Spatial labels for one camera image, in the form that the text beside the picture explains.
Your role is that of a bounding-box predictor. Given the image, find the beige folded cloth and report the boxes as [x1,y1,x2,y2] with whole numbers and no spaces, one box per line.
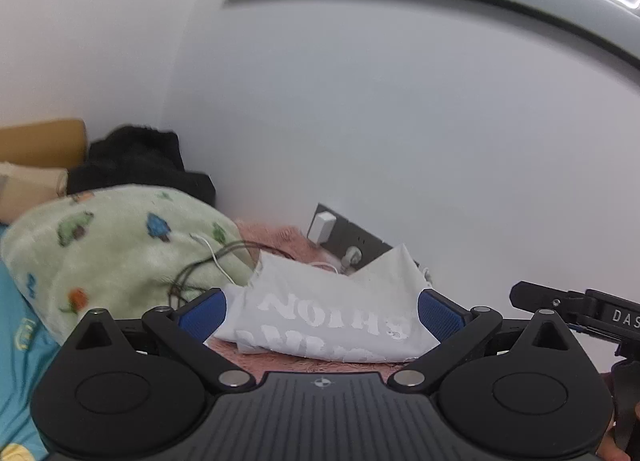
[0,161,69,222]

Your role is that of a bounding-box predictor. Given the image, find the black garment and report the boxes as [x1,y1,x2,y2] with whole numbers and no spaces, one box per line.
[66,124,217,208]

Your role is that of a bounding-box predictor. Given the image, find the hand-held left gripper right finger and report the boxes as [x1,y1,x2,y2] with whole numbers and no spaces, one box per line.
[386,289,587,393]

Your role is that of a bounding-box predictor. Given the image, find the white cable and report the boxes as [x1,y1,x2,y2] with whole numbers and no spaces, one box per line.
[191,233,262,293]

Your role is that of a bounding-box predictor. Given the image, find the green printed fleece blanket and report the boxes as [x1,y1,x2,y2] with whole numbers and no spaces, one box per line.
[0,184,262,348]

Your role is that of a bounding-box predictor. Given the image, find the teal printed bedsheet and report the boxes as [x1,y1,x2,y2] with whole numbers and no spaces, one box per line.
[0,223,68,461]

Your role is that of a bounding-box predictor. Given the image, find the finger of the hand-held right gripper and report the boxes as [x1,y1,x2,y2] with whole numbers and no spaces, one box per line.
[509,281,589,316]

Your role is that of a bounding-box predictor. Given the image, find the person's right hand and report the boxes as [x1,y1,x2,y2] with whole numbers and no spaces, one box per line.
[597,432,632,461]

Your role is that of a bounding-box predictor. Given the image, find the white printed t-shirt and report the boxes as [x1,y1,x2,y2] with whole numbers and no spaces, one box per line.
[202,242,442,365]

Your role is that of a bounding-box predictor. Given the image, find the dark grey wall socket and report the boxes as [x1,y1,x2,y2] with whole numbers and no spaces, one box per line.
[306,202,397,276]

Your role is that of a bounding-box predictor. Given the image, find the white charger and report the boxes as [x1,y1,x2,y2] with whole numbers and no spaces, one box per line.
[307,211,337,246]

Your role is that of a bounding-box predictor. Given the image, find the dark thin cable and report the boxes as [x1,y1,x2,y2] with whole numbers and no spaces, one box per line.
[167,239,302,308]

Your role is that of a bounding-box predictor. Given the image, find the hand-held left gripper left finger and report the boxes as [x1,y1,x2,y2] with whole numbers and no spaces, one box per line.
[60,288,257,393]

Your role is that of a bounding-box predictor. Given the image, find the pink fluffy blanket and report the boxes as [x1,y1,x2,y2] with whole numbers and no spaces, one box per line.
[209,220,437,378]

